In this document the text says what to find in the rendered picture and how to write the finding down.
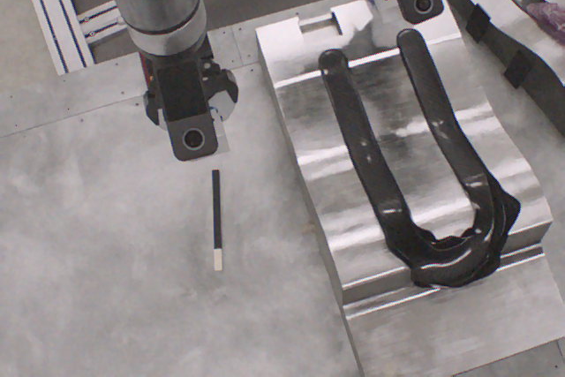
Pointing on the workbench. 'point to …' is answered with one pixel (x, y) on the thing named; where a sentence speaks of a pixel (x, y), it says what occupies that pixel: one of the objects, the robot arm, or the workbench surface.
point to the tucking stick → (216, 221)
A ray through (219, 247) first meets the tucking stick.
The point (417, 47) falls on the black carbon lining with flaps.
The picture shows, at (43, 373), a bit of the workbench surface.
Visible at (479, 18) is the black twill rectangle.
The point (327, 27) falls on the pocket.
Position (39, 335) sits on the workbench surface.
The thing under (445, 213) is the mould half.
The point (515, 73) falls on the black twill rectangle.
